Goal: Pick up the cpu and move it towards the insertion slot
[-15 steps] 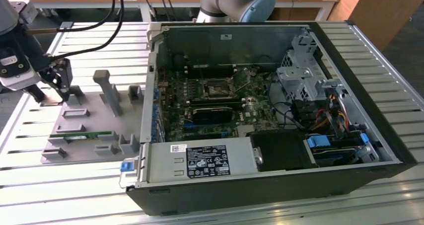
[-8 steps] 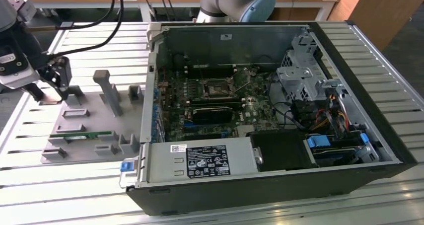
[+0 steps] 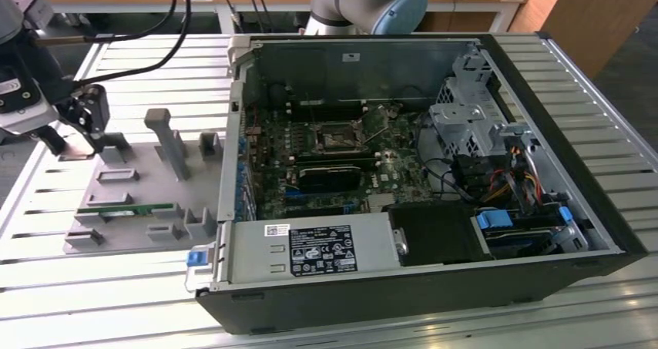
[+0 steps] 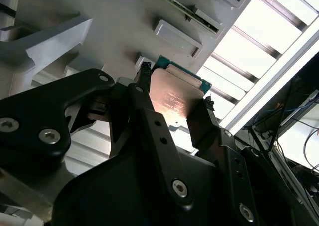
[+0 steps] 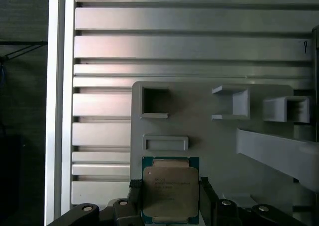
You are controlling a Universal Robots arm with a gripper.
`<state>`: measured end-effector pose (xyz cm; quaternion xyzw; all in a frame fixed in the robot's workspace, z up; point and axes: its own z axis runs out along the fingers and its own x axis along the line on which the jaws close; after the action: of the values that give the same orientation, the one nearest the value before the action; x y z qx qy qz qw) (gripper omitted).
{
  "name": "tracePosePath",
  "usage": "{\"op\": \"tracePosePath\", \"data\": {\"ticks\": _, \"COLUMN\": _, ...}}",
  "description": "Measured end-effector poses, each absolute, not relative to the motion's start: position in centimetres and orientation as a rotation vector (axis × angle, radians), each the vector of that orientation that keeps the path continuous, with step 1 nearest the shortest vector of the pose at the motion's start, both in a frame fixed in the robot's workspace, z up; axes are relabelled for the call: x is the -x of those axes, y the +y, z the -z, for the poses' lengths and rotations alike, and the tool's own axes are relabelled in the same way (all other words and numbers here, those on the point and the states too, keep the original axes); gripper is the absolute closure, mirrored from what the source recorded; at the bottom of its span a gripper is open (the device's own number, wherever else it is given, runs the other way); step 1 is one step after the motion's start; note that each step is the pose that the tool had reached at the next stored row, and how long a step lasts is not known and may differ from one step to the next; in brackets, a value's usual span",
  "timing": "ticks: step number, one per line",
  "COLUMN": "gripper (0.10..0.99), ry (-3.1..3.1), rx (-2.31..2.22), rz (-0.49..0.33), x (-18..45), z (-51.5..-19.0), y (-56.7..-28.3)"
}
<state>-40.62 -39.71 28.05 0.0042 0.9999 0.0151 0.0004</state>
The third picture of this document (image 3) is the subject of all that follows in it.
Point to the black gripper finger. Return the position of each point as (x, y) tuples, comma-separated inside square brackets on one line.
[(51, 141), (95, 110)]

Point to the green motherboard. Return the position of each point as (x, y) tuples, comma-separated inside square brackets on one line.
[(396, 172)]

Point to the blue case latch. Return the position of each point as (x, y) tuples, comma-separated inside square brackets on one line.
[(198, 258)]

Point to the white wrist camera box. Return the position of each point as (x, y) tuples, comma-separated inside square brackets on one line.
[(21, 110)]

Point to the blue disk carrier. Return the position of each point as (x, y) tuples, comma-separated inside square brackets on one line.
[(493, 220)]

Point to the silver chipset heatsink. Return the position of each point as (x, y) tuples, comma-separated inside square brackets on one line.
[(382, 203)]

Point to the grey plastic parts rack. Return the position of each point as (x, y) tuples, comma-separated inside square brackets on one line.
[(149, 195)]

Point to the silver metal drive cage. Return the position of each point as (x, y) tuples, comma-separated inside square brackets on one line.
[(462, 133)]

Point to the silver power supply unit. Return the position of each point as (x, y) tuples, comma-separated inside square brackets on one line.
[(248, 249)]

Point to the green RAM stick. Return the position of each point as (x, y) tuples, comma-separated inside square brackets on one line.
[(134, 209)]

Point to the black open PC case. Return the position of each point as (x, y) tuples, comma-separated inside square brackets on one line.
[(360, 306)]

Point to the brown wooden cabinet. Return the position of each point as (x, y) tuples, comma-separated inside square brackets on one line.
[(592, 17)]

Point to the small blue plastic clip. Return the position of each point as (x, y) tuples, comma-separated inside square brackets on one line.
[(565, 215)]

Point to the CPU socket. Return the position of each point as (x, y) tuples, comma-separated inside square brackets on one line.
[(337, 139)]

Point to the black expansion card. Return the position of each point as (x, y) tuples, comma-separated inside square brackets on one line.
[(329, 179)]

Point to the black RAM slot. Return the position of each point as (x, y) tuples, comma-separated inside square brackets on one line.
[(337, 163), (334, 156)]

